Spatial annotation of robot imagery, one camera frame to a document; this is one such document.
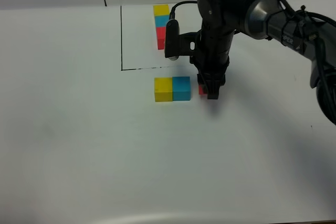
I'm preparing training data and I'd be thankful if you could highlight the yellow template block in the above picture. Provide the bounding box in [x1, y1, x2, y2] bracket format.
[153, 4, 170, 16]

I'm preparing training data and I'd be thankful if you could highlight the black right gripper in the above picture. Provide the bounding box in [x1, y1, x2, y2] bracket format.
[190, 31, 234, 100]

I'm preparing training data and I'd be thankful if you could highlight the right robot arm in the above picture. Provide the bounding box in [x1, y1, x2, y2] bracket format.
[194, 0, 335, 122]

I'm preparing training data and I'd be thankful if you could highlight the red template block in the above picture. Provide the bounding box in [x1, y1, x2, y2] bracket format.
[156, 27, 166, 50]

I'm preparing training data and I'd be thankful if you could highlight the blue template block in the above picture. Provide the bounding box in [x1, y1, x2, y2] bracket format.
[154, 15, 170, 28]

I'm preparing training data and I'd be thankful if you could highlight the right black cable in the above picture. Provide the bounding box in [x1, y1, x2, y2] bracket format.
[169, 0, 199, 22]

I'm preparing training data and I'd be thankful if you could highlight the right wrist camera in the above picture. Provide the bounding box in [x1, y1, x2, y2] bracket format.
[164, 19, 201, 60]

